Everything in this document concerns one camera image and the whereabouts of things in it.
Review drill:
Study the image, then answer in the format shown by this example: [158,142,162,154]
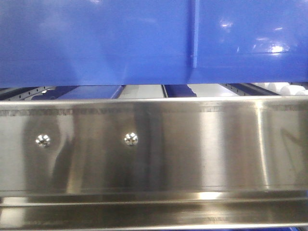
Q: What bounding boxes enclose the steel rail screw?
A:
[35,134,51,147]
[123,132,139,146]

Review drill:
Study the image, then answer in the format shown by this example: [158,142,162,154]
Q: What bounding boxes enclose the stainless steel conveyor side rail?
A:
[0,96,308,231]

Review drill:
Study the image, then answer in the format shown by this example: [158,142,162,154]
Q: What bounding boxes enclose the blue plastic bin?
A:
[0,0,308,88]

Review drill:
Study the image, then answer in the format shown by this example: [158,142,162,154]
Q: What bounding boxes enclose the left steel rail screw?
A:
[35,134,51,147]

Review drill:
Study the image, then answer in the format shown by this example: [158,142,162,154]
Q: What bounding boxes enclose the right steel rail screw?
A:
[123,132,139,146]

